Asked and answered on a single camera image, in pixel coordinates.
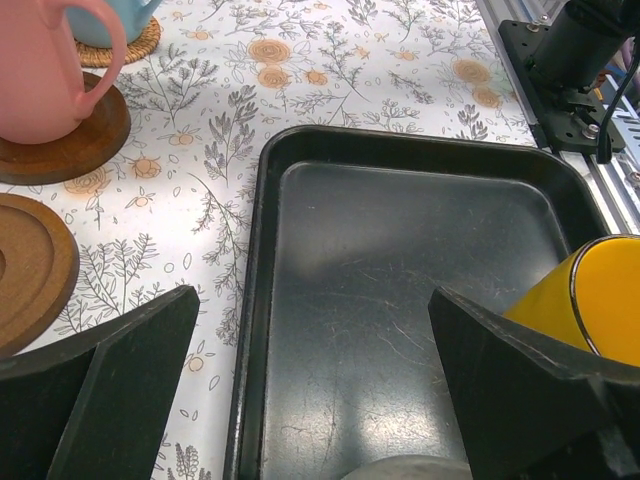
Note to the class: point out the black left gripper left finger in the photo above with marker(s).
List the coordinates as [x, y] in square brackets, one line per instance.
[95, 405]

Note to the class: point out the lilac purple mug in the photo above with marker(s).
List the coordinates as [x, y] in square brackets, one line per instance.
[412, 467]

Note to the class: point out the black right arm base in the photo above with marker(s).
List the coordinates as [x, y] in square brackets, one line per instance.
[558, 68]

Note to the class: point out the dark wooden coaster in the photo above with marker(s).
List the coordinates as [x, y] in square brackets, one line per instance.
[42, 141]
[39, 270]

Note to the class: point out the woven rattan coaster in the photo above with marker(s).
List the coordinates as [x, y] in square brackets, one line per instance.
[140, 48]

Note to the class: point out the black serving tray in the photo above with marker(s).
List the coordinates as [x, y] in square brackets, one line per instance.
[352, 231]

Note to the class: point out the yellow enamel mug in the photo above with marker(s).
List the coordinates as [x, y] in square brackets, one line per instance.
[590, 300]

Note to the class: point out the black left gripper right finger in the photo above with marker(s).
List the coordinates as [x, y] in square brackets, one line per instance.
[529, 406]

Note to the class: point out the pink mug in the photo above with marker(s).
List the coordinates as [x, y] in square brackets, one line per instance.
[36, 36]

